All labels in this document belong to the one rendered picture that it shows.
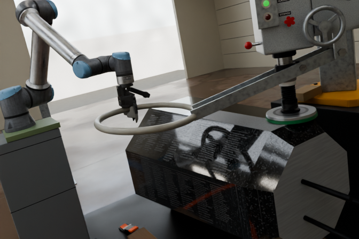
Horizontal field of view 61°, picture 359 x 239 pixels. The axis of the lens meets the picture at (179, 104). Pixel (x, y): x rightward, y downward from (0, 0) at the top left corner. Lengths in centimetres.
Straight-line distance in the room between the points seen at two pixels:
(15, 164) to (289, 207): 157
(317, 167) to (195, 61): 890
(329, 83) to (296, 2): 86
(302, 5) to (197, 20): 911
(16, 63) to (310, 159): 747
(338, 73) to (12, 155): 201
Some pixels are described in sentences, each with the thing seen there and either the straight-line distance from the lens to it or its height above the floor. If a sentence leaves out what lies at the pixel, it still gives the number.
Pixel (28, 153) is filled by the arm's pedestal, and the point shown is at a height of 75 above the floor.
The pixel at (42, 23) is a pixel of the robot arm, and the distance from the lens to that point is 184.
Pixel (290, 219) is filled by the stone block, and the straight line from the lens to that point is 137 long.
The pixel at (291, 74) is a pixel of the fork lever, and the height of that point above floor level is 103.
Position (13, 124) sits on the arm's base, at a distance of 221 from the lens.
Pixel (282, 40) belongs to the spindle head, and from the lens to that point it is 128.
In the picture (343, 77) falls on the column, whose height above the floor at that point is 86.
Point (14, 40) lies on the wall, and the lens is 824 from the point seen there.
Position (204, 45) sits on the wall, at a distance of 1040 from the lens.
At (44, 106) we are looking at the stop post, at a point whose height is 86.
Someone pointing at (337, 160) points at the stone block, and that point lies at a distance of 152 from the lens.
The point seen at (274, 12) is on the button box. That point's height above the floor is 129.
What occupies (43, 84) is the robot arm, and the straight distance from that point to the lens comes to 225.
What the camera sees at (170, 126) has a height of 92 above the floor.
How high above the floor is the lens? 125
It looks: 12 degrees down
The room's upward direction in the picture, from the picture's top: 11 degrees counter-clockwise
